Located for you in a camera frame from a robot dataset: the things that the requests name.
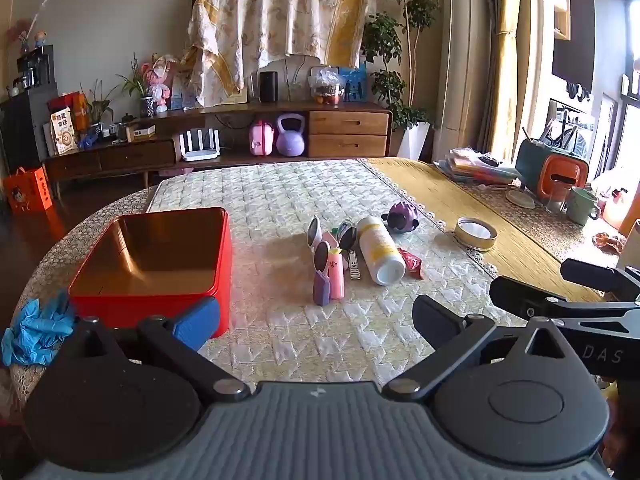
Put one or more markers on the red tin box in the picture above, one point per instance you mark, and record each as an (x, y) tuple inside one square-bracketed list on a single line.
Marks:
[(150, 305)]

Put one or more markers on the white standing air conditioner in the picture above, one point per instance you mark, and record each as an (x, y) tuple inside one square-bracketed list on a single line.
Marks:
[(465, 60)]

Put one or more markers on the small green potted plant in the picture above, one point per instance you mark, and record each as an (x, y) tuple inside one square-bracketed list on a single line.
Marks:
[(100, 107)]

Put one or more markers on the orange paper bag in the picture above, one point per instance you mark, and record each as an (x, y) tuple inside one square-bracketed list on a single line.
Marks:
[(75, 105)]

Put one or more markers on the floral yellow sheet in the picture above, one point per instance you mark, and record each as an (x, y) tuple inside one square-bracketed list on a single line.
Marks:
[(275, 10)]

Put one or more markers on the light wooden drawer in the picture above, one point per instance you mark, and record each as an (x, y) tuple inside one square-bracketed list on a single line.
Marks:
[(347, 146), (347, 122)]

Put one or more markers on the white sunglasses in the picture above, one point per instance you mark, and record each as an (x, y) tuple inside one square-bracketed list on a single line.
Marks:
[(315, 232)]

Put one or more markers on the white coffee powder bag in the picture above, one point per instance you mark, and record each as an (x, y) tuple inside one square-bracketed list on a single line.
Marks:
[(64, 132)]

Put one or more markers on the white router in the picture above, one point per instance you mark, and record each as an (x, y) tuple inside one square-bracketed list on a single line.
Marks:
[(200, 155)]

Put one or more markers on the clear plastic bag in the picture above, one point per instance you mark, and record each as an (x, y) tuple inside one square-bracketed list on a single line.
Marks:
[(325, 85)]

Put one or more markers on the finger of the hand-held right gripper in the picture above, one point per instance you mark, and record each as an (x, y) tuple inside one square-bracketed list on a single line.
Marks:
[(595, 275), (515, 295)]

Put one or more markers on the dark grey fridge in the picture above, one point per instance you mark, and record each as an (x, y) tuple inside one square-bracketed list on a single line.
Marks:
[(25, 125)]

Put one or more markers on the wooden TV cabinet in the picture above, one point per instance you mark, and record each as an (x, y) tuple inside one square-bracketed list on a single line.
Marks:
[(150, 152)]

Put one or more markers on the black speaker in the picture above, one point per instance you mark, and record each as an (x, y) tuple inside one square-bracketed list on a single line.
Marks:
[(268, 87)]

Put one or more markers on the white planter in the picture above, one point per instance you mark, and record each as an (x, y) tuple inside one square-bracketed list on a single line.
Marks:
[(414, 142)]

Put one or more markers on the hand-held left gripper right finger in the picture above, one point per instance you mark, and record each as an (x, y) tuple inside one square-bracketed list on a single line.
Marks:
[(435, 317)]

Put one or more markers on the cream tape roll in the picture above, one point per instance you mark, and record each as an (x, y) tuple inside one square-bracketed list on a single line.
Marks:
[(475, 244)]

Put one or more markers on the blue picture card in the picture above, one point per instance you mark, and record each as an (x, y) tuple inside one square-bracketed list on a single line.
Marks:
[(354, 85)]

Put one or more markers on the pink toy suitcase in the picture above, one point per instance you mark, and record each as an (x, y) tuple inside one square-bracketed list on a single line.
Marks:
[(261, 140)]

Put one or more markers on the white yellow small box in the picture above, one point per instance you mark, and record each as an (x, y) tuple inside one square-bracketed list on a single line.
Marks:
[(141, 132)]

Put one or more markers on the pink doll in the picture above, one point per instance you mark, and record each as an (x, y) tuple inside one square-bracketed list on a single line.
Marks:
[(157, 85)]

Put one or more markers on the small purple case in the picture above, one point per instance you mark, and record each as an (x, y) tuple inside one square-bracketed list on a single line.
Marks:
[(321, 290)]

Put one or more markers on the purple kettlebell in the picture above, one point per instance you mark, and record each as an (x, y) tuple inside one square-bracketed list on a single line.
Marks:
[(290, 142)]

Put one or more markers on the stack of books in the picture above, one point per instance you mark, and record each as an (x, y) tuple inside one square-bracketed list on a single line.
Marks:
[(475, 170)]

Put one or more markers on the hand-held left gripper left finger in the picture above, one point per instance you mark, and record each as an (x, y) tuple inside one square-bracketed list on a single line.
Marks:
[(197, 322)]

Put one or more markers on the yellow tablecloth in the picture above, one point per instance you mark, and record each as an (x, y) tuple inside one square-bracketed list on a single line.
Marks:
[(440, 185)]

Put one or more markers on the beige lace tablecloth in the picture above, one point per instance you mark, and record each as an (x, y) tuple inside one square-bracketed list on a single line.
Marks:
[(75, 230)]

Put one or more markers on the potted orchid plant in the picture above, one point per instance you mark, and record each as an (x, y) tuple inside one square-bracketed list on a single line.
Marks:
[(148, 106)]

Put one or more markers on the white round coaster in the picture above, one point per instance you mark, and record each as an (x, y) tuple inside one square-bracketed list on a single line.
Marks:
[(521, 198)]

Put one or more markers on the metal nail clipper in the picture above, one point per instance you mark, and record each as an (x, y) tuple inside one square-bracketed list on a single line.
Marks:
[(354, 266)]

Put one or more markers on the orange bottle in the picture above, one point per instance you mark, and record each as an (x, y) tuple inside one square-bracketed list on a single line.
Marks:
[(615, 210)]

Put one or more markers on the purple spiky toy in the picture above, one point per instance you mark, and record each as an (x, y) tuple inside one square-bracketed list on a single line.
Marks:
[(402, 217)]

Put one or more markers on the orange gift box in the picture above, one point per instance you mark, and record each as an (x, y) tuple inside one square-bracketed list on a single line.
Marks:
[(27, 192)]

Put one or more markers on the white plastic bottle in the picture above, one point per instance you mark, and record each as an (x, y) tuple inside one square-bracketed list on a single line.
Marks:
[(380, 250)]

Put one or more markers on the white cup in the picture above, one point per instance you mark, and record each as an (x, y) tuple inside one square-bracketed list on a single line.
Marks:
[(631, 245)]

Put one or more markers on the blue rubber gloves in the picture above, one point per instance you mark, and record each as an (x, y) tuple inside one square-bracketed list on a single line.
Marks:
[(35, 330)]

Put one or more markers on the green mug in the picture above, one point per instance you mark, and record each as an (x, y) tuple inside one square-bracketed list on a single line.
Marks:
[(580, 207)]

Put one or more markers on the red snack packet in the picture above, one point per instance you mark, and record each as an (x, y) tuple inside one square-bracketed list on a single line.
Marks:
[(412, 262)]

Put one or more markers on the black coffee machine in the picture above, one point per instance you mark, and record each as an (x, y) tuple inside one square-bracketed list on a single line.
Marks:
[(37, 67)]

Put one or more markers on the dark teapot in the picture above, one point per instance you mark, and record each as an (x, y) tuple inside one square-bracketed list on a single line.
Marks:
[(128, 120)]

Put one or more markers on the blue toy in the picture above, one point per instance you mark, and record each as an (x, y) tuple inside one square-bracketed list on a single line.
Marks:
[(89, 141)]

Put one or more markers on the green orange desk organizer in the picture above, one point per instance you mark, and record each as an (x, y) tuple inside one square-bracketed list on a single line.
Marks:
[(550, 170)]

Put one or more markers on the clear glass cup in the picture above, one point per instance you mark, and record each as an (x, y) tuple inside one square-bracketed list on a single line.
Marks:
[(555, 202)]

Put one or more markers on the yellow curtain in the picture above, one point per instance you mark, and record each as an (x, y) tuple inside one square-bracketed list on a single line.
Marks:
[(505, 60)]

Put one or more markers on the quilted cream mat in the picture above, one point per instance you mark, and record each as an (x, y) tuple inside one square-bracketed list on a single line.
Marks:
[(280, 190)]

